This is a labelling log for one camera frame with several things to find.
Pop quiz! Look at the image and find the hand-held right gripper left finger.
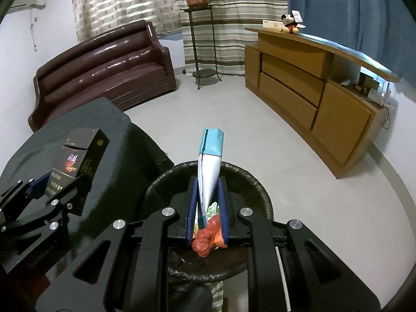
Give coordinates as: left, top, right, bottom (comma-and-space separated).
35, 176, 199, 312

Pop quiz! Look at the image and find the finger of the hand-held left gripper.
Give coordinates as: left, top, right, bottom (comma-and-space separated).
0, 175, 50, 217
0, 175, 91, 235

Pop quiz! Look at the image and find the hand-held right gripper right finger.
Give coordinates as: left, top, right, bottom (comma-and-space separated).
217, 176, 381, 312

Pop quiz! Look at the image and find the red plastic bag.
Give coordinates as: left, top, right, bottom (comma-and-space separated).
192, 229, 219, 258

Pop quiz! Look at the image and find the trash bin with black liner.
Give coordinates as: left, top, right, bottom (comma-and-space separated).
143, 161, 274, 282

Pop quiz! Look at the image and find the black cardboard box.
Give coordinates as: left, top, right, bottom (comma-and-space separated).
45, 128, 109, 199

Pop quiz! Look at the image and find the white tube with teal end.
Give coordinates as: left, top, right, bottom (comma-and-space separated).
197, 128, 225, 231

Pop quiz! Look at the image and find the table with dark grey cloth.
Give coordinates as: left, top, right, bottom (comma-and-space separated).
0, 97, 174, 222

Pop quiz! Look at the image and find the striped cloth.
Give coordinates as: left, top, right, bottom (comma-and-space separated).
208, 281, 225, 312

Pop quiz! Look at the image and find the dark brown leather sofa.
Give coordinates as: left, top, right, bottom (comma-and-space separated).
28, 19, 178, 133

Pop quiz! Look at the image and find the wooden cabinet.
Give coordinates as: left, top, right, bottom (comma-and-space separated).
244, 27, 401, 179

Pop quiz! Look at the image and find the black metal plant stand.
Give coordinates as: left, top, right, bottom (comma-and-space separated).
180, 6, 223, 90

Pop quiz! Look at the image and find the white air conditioner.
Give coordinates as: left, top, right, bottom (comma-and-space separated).
8, 0, 46, 15

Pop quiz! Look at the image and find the small brown box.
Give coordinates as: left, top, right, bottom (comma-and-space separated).
358, 72, 378, 90

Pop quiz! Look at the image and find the white router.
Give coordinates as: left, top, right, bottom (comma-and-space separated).
369, 80, 392, 106

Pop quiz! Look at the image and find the beige circle-patterned curtain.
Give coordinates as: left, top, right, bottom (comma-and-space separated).
71, 0, 183, 41

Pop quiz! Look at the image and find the mouse plush toy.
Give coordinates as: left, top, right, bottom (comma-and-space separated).
280, 10, 307, 35

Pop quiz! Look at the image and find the striped curtain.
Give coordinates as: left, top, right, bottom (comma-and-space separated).
175, 0, 288, 75

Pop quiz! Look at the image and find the blue curtain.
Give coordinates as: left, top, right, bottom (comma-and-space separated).
286, 0, 416, 88

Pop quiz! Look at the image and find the air conditioner cable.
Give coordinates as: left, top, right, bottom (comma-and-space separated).
29, 10, 38, 53

